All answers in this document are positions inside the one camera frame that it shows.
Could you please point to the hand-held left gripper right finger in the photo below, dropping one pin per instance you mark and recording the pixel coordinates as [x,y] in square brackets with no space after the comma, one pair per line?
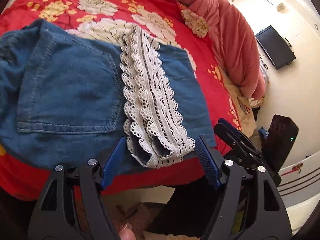
[207,160]

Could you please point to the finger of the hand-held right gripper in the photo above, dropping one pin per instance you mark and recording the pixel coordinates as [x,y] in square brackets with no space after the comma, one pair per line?
[230,125]
[237,147]

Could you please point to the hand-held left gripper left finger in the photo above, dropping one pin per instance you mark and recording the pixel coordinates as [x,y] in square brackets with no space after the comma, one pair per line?
[112,162]

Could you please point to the blue denim skirt lace hem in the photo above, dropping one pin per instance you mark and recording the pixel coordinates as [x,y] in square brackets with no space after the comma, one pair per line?
[70,92]

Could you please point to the person's left hand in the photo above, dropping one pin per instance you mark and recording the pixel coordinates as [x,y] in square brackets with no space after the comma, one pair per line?
[126,233]

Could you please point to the dark cloth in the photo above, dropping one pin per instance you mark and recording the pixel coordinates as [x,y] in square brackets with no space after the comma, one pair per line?
[255,115]

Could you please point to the white striped appliance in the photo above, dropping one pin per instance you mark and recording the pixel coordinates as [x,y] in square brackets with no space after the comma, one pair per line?
[305,195]

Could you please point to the coral pink quilt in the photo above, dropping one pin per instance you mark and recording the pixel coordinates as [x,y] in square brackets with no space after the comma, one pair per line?
[235,42]

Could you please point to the black flat-screen television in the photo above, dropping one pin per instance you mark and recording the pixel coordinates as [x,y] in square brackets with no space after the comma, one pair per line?
[275,47]

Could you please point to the wall socket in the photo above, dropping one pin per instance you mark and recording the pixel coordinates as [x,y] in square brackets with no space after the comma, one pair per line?
[280,6]

